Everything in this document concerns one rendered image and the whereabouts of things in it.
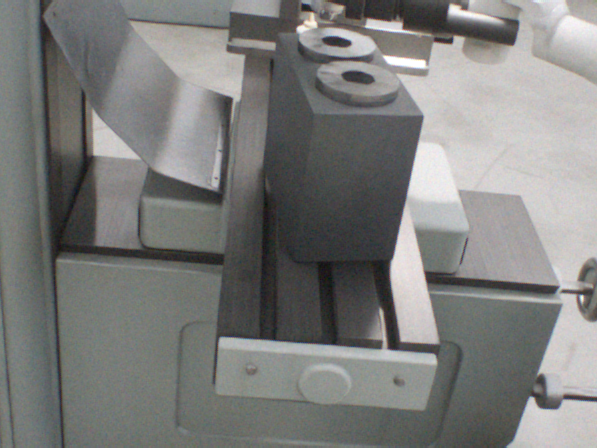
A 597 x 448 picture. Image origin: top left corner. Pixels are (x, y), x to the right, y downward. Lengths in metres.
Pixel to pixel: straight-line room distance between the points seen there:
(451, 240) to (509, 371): 0.28
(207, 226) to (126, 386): 0.35
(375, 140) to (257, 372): 0.27
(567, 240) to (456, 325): 1.67
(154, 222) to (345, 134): 0.47
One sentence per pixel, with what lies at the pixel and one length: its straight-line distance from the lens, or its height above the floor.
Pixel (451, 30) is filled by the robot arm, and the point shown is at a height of 1.13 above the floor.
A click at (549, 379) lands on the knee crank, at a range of 1.52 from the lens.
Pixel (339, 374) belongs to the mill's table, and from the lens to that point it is 0.87.
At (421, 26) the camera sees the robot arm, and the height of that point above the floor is 1.12.
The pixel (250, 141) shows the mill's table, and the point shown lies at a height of 0.95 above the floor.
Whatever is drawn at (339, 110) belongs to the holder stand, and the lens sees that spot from 0.88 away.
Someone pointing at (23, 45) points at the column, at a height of 1.07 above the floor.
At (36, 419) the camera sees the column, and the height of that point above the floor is 0.44.
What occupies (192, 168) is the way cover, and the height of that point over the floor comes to 0.89.
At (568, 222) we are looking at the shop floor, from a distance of 3.13.
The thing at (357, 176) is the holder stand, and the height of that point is 1.06.
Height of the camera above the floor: 1.51
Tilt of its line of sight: 33 degrees down
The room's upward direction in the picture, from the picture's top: 8 degrees clockwise
